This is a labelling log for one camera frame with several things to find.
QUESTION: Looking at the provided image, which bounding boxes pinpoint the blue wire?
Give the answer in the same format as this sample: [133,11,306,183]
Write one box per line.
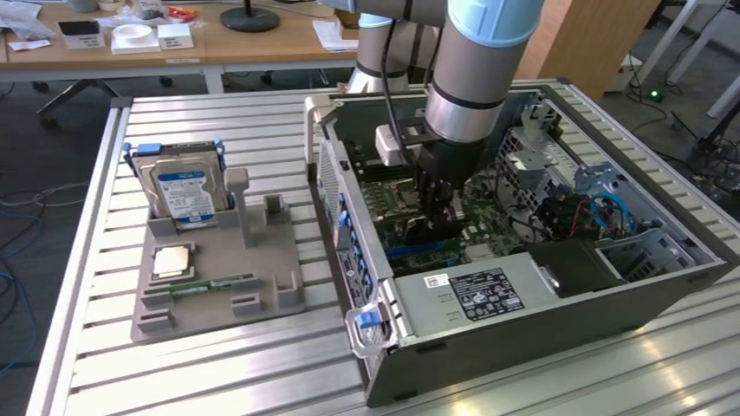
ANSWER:
[594,190,637,239]

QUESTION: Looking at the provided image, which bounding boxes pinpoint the white box with tape roll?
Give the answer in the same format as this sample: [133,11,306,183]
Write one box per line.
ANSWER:
[109,23,161,55]

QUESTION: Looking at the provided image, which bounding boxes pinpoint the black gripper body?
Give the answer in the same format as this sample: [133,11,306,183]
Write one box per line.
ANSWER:
[413,137,487,192]

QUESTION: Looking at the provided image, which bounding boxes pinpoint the white box with black top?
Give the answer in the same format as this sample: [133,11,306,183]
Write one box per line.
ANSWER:
[57,20,106,49]

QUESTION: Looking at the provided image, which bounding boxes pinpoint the CPU socket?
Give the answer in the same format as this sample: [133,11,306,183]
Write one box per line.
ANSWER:
[391,179,421,210]

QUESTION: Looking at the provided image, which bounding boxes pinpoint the wooden cabinet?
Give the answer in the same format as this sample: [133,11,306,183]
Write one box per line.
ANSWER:
[517,0,663,101]

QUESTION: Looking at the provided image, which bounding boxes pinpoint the grey parts rack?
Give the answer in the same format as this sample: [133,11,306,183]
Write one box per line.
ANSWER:
[129,168,307,343]

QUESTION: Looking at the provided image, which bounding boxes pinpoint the black round lamp base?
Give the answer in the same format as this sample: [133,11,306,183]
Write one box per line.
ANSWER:
[218,0,282,32]

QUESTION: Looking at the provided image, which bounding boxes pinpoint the plain white box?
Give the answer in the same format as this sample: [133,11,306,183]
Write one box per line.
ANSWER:
[155,23,195,51]

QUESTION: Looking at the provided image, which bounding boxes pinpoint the green RAM stick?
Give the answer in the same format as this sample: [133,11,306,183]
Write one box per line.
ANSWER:
[374,211,418,231]
[143,271,257,296]

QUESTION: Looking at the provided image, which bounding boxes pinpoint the metal drive cage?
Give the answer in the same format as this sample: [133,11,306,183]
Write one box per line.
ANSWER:
[495,103,578,205]

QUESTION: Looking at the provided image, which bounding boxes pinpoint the black camera cable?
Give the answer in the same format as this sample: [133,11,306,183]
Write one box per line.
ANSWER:
[378,19,409,151]

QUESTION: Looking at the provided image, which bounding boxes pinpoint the blue expansion slot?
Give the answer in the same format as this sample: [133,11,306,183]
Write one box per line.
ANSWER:
[385,244,441,260]

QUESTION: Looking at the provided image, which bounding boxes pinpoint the grey power supply unit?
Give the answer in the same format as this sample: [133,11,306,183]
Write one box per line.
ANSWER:
[391,253,561,337]

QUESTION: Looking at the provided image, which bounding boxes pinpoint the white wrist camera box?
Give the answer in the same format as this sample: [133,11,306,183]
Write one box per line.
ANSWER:
[373,124,422,168]

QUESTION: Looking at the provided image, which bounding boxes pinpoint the wooden desk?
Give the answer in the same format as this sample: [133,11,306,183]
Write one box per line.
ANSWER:
[0,0,370,94]

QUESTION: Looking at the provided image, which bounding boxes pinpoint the hard disk with blue carrier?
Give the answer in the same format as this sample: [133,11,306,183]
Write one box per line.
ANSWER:
[121,137,226,231]

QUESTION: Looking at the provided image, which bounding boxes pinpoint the white floor cable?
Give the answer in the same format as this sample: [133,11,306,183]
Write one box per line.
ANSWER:
[0,181,87,207]

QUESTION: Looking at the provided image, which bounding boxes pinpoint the blue floor cable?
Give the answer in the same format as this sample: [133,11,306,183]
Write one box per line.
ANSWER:
[0,207,41,374]

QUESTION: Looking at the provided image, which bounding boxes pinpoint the silver CPU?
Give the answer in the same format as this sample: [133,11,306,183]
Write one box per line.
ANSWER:
[150,246,193,277]

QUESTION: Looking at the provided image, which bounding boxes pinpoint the stack of white papers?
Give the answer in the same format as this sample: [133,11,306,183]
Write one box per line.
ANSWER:
[310,19,359,53]

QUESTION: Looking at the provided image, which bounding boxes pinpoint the clear plastic bag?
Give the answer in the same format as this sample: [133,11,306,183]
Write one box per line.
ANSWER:
[0,2,55,40]

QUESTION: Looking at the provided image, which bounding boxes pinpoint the green motherboard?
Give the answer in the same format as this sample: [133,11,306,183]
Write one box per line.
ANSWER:
[339,138,533,278]

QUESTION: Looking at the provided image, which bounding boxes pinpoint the metal disk bay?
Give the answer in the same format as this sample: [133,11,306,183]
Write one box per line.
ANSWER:
[594,227,694,283]

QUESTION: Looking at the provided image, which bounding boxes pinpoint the open grey PC case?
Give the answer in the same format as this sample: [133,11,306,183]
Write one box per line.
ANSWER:
[303,77,730,408]

